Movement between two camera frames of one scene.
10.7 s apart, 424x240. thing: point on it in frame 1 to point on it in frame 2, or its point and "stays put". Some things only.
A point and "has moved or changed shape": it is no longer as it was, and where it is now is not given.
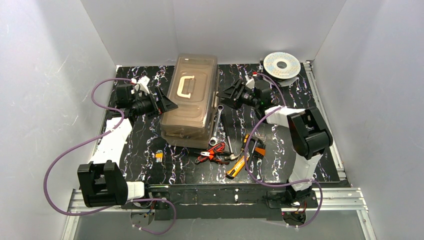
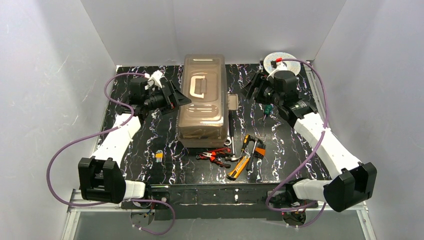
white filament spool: x=283 y=67 stays put
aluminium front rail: x=346 y=200 stays put
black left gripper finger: x=164 y=103 to x=180 y=98
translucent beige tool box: x=194 y=88 has moved or changed shape
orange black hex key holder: x=260 y=150 stays put
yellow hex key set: x=159 y=156 stays put
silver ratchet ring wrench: x=213 y=141 to x=228 y=136
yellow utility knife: x=238 y=167 stays put
